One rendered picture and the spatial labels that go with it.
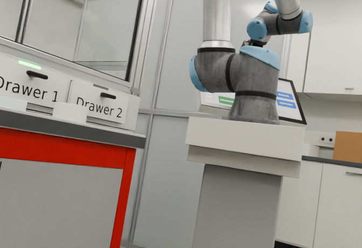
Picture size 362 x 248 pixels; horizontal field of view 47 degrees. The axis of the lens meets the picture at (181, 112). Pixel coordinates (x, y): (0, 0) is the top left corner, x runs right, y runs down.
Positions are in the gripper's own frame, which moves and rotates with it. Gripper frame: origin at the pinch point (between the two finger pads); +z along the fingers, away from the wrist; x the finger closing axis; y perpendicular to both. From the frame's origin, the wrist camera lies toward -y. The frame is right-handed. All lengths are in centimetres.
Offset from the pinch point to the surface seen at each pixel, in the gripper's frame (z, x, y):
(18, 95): -6, 82, -39
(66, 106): -39, 65, -72
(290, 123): 16.2, -30.2, -5.1
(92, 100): 7, 59, -23
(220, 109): 15.7, 4.5, -4.9
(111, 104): 11, 52, -18
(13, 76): -11, 84, -36
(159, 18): 74, 18, 151
